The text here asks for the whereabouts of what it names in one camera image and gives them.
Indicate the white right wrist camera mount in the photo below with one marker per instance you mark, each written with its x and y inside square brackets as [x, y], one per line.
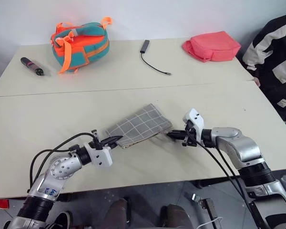
[195, 119]

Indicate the red plastic object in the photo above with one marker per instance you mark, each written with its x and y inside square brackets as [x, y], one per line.
[2, 204]

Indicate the grey plaid pouch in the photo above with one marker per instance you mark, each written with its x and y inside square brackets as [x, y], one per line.
[138, 124]

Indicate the teal and orange backpack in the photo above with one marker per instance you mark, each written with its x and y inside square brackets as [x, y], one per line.
[90, 45]

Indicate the dark rounded shape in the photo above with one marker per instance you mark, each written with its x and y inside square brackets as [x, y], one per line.
[116, 214]
[176, 218]

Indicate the black and white jacket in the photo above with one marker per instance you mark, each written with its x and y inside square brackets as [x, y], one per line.
[276, 71]

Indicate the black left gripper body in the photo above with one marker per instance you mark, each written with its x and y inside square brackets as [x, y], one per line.
[100, 143]

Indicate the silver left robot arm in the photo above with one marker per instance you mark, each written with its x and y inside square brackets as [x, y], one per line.
[59, 169]

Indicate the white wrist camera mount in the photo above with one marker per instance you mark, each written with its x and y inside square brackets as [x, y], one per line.
[195, 119]
[102, 157]

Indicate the black shoe with white sole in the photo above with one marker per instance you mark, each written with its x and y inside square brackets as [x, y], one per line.
[62, 220]

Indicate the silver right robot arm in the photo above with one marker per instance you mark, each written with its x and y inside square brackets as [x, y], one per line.
[243, 148]

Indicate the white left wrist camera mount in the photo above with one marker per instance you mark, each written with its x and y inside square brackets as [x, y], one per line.
[102, 157]

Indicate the black pen-shaped tool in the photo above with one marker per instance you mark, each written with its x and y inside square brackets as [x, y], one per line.
[28, 64]

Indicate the black metal bar with clamp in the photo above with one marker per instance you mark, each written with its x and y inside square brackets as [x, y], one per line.
[209, 212]

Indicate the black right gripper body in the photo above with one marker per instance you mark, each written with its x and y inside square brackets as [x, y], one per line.
[190, 134]

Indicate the pink fabric bag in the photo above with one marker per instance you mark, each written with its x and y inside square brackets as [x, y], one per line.
[212, 45]

